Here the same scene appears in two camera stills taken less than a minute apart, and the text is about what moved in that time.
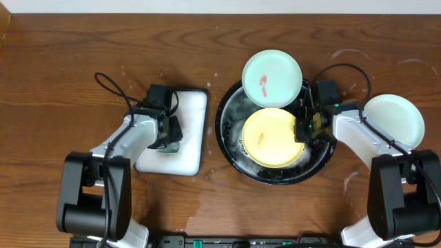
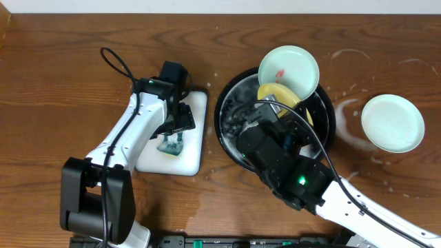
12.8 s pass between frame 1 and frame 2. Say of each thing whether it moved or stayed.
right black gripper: moved
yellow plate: moved
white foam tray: stayed
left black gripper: moved
